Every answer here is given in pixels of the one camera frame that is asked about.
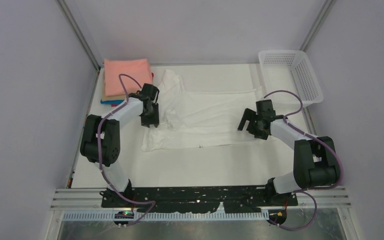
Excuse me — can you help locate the white t shirt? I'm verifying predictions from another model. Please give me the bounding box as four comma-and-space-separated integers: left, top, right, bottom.
141, 69, 263, 152

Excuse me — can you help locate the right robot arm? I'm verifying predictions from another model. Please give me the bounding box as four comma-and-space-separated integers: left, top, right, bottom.
237, 100, 342, 205

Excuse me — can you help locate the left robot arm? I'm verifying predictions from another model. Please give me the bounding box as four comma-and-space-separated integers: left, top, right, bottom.
79, 83, 160, 207

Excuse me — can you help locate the tan folded t shirt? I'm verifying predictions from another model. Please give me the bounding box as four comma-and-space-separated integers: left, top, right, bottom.
101, 70, 126, 102

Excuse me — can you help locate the pink folded t shirt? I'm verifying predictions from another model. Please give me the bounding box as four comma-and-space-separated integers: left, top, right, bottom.
104, 58, 153, 96

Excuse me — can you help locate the blue folded t shirt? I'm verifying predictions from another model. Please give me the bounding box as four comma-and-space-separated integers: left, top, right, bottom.
100, 99, 124, 106

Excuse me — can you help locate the red folded t shirt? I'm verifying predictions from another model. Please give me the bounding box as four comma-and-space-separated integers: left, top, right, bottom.
111, 72, 155, 108

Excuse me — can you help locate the white plastic basket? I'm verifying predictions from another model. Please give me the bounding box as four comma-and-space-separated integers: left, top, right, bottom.
258, 50, 324, 107

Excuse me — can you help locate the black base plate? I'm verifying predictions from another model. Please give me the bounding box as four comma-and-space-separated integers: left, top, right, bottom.
99, 185, 298, 214

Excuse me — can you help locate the left frame post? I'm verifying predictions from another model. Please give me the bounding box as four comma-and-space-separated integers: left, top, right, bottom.
56, 0, 100, 71

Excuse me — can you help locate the frame post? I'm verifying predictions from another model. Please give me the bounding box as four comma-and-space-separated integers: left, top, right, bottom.
56, 0, 100, 71
299, 0, 337, 52

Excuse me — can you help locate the aluminium frame rail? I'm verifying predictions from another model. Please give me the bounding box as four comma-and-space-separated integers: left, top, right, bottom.
50, 187, 352, 222

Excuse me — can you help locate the right frame post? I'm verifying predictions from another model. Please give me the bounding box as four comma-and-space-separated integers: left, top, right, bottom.
299, 0, 337, 52

